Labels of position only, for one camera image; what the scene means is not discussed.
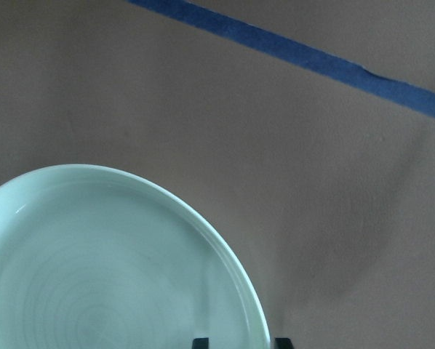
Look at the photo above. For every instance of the light green ceramic plate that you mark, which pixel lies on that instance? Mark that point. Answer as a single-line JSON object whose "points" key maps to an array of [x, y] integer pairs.
{"points": [[94, 257]]}

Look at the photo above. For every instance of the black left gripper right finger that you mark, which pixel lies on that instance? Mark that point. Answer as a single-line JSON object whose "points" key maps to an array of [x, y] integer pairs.
{"points": [[283, 343]]}

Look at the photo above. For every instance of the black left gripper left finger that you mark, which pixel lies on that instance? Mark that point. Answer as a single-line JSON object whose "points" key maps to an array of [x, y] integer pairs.
{"points": [[200, 343]]}

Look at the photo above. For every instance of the blue tape strip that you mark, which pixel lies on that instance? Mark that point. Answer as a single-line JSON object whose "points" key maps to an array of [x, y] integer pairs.
{"points": [[296, 53]]}

